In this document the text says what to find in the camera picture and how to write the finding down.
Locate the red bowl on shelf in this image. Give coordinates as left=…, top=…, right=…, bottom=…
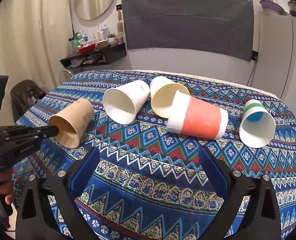
left=78, top=43, right=96, bottom=54

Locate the beige bottle on shelf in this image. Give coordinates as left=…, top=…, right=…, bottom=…
left=117, top=9, right=124, bottom=33

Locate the green striped white paper cup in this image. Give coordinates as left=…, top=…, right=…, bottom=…
left=239, top=99, right=275, bottom=148

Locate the blue patterned tablecloth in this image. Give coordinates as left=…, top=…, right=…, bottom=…
left=13, top=70, right=296, bottom=239

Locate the orange and white paper cup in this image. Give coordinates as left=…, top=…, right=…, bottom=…
left=166, top=91, right=228, bottom=140

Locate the small potted plant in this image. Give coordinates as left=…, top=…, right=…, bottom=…
left=108, top=33, right=118, bottom=46

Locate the beige curtain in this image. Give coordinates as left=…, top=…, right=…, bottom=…
left=0, top=0, right=72, bottom=126

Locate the green plastic bottle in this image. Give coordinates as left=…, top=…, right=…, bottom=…
left=73, top=31, right=85, bottom=51

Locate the dark brown chair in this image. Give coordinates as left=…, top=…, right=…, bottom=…
left=10, top=80, right=46, bottom=122

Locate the purple bowl on fridge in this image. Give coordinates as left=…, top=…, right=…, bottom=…
left=260, top=0, right=283, bottom=11

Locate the black power cable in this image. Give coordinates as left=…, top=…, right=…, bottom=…
left=246, top=52, right=259, bottom=87

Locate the black wall shelf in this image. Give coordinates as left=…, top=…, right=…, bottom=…
left=60, top=43, right=127, bottom=69

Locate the person's left hand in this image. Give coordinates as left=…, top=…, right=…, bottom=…
left=0, top=169, right=13, bottom=205

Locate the yellow rimmed paper cup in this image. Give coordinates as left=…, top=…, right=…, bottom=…
left=150, top=76, right=190, bottom=118

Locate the white refrigerator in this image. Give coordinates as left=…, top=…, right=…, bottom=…
left=251, top=15, right=296, bottom=117

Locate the brown kraft paper cup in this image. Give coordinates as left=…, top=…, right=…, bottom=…
left=48, top=99, right=94, bottom=148

